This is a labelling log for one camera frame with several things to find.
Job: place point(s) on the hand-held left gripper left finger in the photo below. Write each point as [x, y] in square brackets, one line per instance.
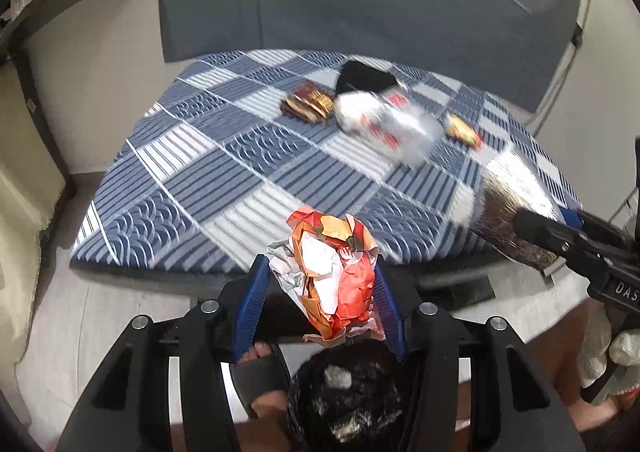
[252, 302]

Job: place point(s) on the clear bottle with red label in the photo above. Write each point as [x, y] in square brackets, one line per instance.
[400, 127]

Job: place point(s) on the black packet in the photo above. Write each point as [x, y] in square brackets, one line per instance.
[365, 75]

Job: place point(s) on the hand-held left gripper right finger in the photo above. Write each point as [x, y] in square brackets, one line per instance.
[389, 317]

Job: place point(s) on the person's right leg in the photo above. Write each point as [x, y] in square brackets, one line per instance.
[595, 412]

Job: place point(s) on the person's leg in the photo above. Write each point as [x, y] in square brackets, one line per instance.
[595, 412]
[270, 404]

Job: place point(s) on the person's left leg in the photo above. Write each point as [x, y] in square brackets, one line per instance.
[270, 404]

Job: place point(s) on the crumpled white tissue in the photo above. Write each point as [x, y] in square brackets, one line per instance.
[338, 378]

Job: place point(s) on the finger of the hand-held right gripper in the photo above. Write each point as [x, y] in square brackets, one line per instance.
[545, 234]
[572, 216]

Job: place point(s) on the silver foil bag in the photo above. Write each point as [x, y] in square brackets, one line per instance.
[515, 192]

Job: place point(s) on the blue white patterned tablecloth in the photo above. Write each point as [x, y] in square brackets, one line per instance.
[200, 172]

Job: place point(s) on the orange paper wrapper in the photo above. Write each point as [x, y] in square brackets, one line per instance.
[345, 282]

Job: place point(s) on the person's right hand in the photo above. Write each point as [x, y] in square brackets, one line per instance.
[600, 347]

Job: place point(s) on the brown snack wrapper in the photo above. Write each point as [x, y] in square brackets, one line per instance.
[307, 105]

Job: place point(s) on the black slipper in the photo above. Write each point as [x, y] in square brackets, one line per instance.
[260, 377]

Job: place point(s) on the bin with black liner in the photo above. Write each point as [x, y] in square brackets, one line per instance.
[350, 407]

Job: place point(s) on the yellow snack wrapper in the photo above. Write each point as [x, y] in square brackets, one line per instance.
[461, 130]

